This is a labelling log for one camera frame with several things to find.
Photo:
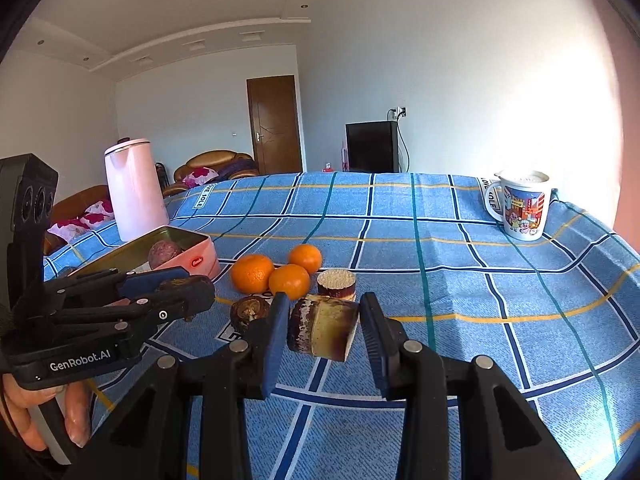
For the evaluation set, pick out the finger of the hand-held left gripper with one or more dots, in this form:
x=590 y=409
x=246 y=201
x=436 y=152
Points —
x=190 y=297
x=150 y=280

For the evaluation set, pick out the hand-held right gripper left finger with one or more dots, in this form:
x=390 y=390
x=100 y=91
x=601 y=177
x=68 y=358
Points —
x=277 y=342

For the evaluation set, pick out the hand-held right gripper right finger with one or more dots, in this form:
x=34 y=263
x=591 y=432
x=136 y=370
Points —
x=374 y=345

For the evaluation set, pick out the pink tin box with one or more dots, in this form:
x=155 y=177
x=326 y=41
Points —
x=200 y=260

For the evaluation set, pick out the sugarcane piece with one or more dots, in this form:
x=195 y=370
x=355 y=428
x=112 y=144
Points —
x=325 y=327
x=336 y=283

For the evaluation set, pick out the orange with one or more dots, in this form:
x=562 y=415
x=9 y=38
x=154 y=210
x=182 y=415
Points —
x=290 y=281
x=305 y=258
x=251 y=273

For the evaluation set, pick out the person's left hand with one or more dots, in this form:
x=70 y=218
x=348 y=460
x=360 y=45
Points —
x=77 y=415

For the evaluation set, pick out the purple passion fruit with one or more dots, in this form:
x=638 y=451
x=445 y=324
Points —
x=165 y=255

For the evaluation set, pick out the brown leather sofa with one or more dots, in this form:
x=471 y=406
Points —
x=75 y=197

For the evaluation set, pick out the white pink flowered pillow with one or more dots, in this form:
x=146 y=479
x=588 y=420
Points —
x=99 y=208
x=70 y=230
x=200 y=176

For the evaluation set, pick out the pink electric kettle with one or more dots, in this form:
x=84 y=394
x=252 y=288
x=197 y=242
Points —
x=135 y=190

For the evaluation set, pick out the blue checked tablecloth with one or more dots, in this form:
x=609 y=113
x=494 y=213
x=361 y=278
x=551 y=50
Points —
x=450 y=285

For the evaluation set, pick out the black chair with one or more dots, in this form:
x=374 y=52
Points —
x=161 y=177

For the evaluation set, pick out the brown leather armchair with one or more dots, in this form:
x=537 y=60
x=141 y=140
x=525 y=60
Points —
x=210 y=159

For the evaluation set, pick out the purple blanket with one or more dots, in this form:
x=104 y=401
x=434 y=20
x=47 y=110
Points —
x=237 y=166

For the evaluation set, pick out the pink bag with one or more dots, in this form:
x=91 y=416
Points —
x=343 y=156

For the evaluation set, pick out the brown wooden door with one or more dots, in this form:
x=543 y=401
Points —
x=275 y=125

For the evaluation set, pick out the black television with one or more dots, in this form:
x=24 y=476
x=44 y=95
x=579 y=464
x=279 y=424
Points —
x=372 y=147

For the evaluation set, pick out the white printed mug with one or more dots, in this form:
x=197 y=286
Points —
x=525 y=205

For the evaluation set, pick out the white wall socket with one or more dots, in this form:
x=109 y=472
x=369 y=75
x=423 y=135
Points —
x=400 y=112

